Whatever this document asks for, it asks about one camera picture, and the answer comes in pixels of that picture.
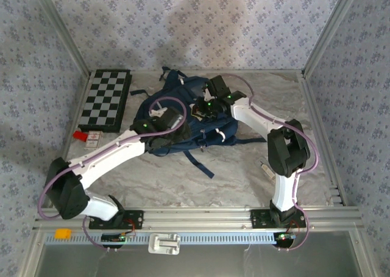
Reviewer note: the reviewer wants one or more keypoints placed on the white plastic bracket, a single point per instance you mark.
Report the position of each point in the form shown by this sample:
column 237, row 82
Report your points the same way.
column 164, row 243

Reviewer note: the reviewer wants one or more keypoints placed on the yellow connector block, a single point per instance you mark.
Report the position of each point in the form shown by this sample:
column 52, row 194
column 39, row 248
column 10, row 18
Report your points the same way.
column 62, row 233

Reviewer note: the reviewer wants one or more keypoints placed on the white red card box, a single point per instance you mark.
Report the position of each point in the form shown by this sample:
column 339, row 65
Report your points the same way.
column 93, row 140

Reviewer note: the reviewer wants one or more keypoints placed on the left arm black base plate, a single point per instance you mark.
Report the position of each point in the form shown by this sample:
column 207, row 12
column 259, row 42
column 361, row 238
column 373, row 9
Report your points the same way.
column 135, row 219

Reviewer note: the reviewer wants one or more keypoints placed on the black grey chessboard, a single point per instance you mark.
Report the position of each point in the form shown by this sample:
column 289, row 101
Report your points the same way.
column 103, row 100

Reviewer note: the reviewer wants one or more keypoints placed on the grey metal front panel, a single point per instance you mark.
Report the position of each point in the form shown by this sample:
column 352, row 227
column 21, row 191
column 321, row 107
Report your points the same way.
column 213, row 264

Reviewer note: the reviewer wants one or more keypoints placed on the navy blue student backpack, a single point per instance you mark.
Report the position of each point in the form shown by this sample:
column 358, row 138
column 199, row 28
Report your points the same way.
column 210, row 133

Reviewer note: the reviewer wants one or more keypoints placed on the small red box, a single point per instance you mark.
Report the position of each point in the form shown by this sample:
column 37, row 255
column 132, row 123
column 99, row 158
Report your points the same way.
column 80, row 135

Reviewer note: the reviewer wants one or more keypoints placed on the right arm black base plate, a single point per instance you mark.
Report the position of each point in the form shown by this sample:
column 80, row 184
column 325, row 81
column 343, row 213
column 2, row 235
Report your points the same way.
column 259, row 219

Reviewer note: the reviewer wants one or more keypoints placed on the aluminium side rail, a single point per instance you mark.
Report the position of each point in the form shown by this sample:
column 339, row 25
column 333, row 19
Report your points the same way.
column 68, row 127
column 311, row 94

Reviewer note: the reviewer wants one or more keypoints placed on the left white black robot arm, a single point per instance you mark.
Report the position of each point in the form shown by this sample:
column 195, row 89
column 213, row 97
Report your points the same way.
column 112, row 150

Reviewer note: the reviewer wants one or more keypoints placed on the aluminium frame post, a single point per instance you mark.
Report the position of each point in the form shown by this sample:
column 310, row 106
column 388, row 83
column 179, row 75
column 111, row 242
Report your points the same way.
column 329, row 30
column 63, row 30

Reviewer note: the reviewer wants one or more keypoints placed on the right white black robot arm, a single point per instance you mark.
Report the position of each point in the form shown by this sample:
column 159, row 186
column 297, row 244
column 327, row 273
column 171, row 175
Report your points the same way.
column 253, row 118

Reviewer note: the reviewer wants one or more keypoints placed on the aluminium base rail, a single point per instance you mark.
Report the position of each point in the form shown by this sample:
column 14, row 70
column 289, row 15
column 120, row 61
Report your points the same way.
column 195, row 219

